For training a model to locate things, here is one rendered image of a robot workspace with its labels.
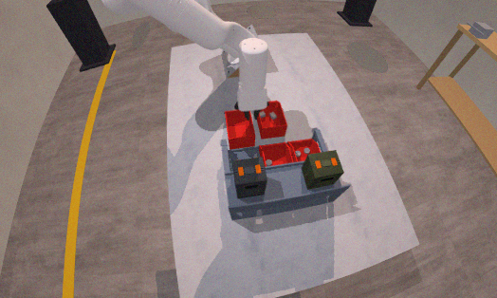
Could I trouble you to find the red bin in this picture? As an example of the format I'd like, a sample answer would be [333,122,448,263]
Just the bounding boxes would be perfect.
[287,139,321,162]
[259,142,294,167]
[225,110,255,149]
[257,101,287,140]

